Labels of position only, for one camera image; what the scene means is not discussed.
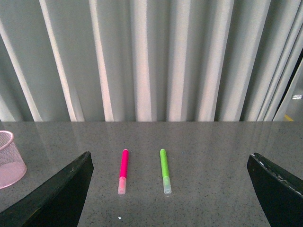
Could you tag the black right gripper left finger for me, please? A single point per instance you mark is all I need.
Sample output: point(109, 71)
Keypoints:
point(58, 202)

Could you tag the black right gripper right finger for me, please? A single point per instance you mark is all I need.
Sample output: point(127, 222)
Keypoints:
point(279, 192)

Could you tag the pink marker pen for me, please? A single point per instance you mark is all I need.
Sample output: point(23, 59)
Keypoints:
point(123, 172)

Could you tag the pink mesh pen cup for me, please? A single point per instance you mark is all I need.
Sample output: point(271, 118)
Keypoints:
point(12, 166)

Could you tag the green marker pen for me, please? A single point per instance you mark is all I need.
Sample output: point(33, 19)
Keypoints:
point(165, 172)

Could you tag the grey pleated curtain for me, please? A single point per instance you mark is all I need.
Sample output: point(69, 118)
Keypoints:
point(148, 60)

